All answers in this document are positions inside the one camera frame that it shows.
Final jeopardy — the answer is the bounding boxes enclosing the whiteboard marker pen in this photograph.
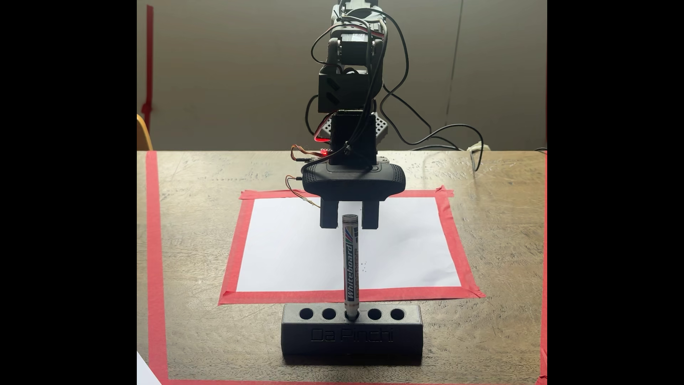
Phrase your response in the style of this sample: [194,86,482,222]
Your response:
[342,214,360,320]

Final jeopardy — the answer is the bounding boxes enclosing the black pen holder block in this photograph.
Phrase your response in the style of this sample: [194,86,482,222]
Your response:
[281,303,424,358]

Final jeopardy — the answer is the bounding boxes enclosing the grey perforated plate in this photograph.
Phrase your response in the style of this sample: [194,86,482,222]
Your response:
[323,114,389,144]

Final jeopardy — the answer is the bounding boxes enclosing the white paper sheet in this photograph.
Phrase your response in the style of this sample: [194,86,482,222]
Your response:
[236,197,461,293]

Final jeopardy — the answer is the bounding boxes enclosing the red tape strip on paper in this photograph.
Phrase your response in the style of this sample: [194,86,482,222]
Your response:
[218,198,256,306]
[434,187,486,299]
[239,185,454,200]
[218,286,486,306]

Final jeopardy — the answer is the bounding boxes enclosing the long red table tape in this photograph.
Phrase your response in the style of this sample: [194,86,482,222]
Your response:
[160,379,540,385]
[538,152,548,385]
[146,151,171,385]

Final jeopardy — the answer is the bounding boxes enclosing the wooden chair back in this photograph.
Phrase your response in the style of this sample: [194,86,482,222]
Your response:
[137,113,154,152]

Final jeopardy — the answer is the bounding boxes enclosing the white paper corner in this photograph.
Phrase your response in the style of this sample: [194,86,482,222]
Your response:
[137,350,163,385]

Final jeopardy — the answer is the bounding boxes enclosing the black oval camera box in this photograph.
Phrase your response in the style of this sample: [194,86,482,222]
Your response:
[301,161,407,203]

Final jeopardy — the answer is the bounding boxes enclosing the orange wires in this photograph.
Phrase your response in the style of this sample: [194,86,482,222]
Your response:
[284,144,322,209]

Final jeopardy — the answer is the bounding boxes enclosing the black cable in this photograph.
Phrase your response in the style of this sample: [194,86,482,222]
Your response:
[377,86,485,172]

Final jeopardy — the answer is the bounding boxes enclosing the red tape on wall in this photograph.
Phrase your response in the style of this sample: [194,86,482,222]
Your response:
[141,5,155,132]

